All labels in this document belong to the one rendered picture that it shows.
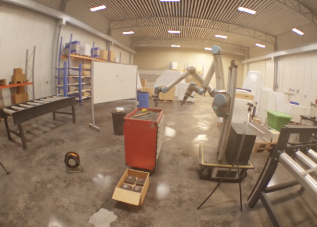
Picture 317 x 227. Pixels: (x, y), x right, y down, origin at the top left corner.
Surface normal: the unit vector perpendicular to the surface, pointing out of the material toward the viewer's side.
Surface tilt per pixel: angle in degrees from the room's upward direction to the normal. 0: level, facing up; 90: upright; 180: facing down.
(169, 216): 0
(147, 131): 90
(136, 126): 90
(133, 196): 25
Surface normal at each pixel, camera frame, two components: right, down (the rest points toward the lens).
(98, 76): 0.83, 0.16
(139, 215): 0.05, -0.98
